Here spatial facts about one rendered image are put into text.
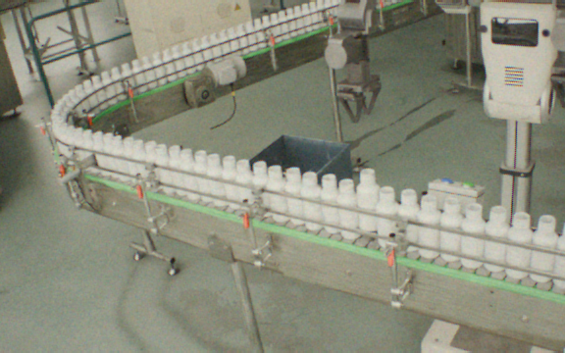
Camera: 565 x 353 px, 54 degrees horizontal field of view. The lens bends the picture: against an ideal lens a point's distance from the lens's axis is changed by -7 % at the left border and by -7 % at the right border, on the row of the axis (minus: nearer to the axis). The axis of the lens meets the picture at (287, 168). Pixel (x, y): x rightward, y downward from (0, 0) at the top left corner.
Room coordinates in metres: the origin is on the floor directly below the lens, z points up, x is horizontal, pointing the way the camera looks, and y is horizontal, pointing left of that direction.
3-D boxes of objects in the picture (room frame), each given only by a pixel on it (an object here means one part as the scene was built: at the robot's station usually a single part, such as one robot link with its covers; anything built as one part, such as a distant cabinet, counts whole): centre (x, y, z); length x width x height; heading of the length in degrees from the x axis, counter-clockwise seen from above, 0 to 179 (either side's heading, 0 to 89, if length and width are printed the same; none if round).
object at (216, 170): (1.62, 0.22, 1.08); 0.06 x 0.06 x 0.17
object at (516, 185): (1.66, -0.78, 0.74); 0.11 x 0.11 x 0.40; 52
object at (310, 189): (1.40, -0.05, 1.08); 0.06 x 0.06 x 0.17
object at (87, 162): (1.95, 0.77, 0.96); 0.23 x 0.10 x 0.27; 142
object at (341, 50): (1.28, -0.18, 1.57); 0.12 x 0.09 x 0.12; 141
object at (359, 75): (1.31, -0.20, 1.47); 0.10 x 0.07 x 0.07; 142
